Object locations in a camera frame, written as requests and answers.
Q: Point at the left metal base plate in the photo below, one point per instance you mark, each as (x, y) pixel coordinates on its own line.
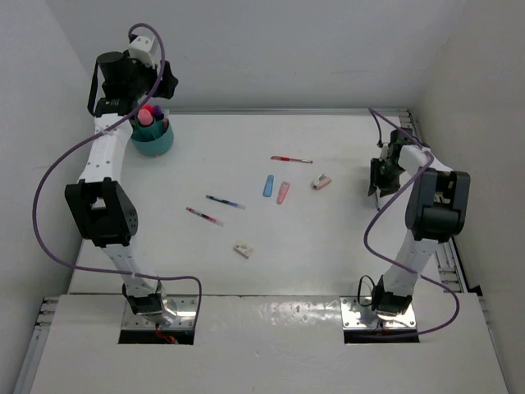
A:
(180, 317)

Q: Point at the white eraser with sleeve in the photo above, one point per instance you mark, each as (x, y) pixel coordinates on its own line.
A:
(243, 249)

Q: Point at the pink correction tape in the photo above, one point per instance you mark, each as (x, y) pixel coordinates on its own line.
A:
(282, 192)

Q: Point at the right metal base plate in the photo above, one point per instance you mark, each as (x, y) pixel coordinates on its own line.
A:
(358, 318)

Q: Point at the purple highlighter black body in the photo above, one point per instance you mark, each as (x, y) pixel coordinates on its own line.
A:
(157, 111)

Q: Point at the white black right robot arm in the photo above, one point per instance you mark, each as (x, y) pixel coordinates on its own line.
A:
(436, 211)

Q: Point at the metal base plate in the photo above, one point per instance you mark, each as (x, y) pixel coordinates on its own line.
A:
(180, 317)
(358, 318)

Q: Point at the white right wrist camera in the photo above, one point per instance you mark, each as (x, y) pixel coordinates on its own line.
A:
(384, 153)

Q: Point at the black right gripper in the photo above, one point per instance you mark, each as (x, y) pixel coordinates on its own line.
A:
(378, 183)

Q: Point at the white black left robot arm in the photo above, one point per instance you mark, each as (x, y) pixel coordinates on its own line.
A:
(102, 211)

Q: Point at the blue pen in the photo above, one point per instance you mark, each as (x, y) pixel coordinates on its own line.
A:
(225, 201)
(377, 203)

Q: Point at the pink capped clear tube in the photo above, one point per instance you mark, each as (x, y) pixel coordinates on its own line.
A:
(145, 118)

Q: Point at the teal round desk organizer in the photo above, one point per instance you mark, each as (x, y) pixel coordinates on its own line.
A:
(152, 141)

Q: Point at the blue correction tape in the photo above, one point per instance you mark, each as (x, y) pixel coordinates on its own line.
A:
(268, 188)

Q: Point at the red pen top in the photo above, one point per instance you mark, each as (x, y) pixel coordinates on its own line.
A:
(293, 160)

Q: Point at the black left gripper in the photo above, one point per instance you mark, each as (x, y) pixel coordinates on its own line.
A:
(166, 84)

